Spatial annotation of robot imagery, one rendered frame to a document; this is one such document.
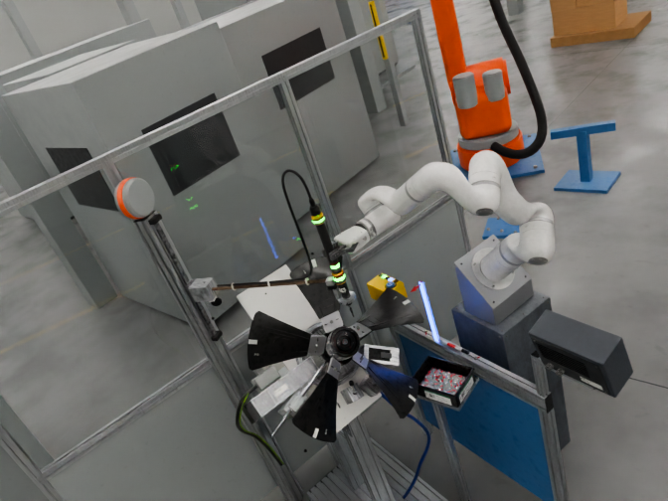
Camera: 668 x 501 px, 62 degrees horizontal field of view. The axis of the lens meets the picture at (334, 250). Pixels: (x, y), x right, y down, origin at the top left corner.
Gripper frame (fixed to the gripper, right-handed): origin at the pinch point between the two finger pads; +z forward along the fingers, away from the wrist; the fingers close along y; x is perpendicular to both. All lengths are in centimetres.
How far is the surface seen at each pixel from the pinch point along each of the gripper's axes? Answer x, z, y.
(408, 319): -39.9, -17.7, -8.8
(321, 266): -12.8, -2.4, 16.2
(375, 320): -36.2, -7.6, -1.6
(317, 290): -19.6, 3.9, 14.1
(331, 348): -31.8, 15.3, -4.4
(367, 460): -107, 14, 8
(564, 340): -31, -31, -69
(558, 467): -109, -35, -55
